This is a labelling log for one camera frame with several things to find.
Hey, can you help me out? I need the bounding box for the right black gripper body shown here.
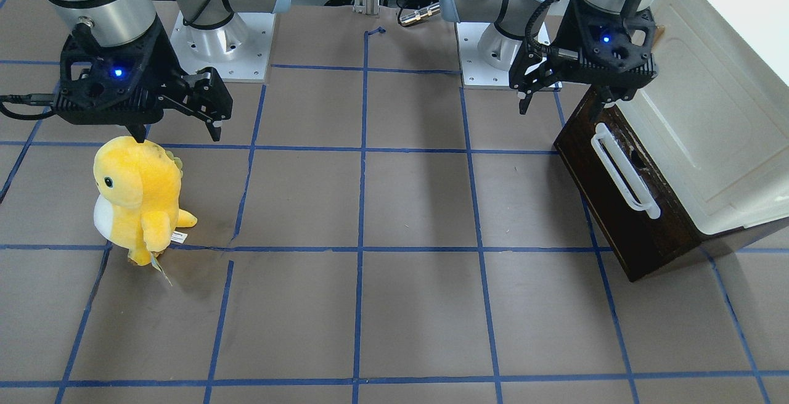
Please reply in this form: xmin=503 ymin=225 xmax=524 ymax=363
xmin=145 ymin=22 xmax=233 ymax=122

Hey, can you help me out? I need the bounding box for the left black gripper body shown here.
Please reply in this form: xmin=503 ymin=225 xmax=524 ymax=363
xmin=509 ymin=27 xmax=583 ymax=91

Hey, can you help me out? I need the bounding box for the white drawer handle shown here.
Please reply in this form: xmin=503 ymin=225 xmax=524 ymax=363
xmin=590 ymin=123 xmax=661 ymax=220

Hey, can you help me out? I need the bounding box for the dark wooden drawer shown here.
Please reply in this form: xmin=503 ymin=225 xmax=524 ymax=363
xmin=554 ymin=88 xmax=787 ymax=281

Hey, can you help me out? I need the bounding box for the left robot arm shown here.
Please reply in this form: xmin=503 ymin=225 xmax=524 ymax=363
xmin=439 ymin=0 xmax=658 ymax=118

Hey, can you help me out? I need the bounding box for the yellow plush toy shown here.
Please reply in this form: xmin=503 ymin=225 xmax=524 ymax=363
xmin=92 ymin=135 xmax=197 ymax=270

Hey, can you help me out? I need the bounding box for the white plastic storage box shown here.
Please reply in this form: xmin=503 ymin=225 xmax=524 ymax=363
xmin=619 ymin=0 xmax=788 ymax=234

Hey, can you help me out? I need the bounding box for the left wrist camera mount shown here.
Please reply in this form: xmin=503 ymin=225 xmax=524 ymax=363
xmin=570 ymin=0 xmax=658 ymax=90

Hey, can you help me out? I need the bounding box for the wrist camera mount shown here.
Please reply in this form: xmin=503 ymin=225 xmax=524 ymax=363
xmin=570 ymin=0 xmax=658 ymax=90
xmin=52 ymin=22 xmax=156 ymax=128

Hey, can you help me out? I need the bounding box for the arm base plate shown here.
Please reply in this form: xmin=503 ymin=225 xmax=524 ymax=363
xmin=456 ymin=22 xmax=521 ymax=90
xmin=170 ymin=13 xmax=277 ymax=83

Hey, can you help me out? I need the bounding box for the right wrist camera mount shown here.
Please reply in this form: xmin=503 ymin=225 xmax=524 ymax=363
xmin=52 ymin=22 xmax=156 ymax=128

